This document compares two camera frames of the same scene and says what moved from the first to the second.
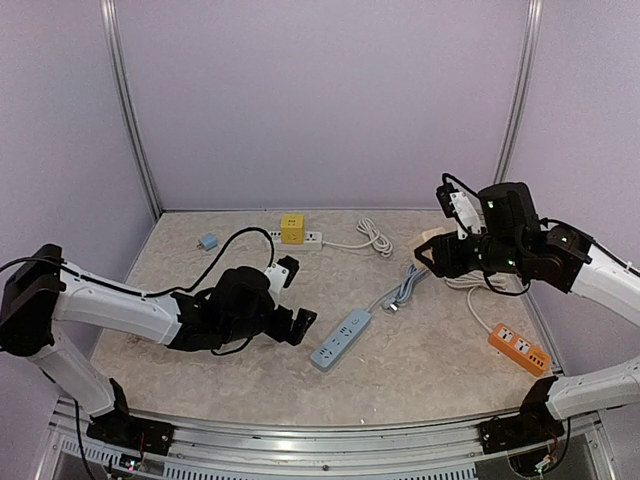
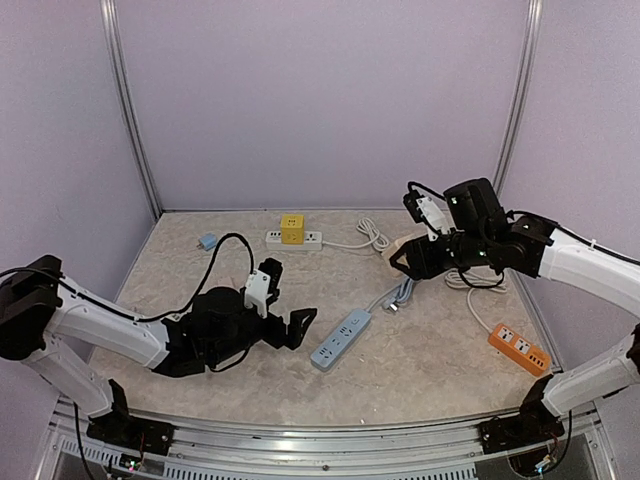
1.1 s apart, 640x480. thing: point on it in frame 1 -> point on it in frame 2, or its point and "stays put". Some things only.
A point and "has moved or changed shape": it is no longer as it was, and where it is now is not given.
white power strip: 313,240 stays put
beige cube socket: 416,264 has moved or changed shape
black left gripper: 282,333 stays put
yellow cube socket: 292,228 stays put
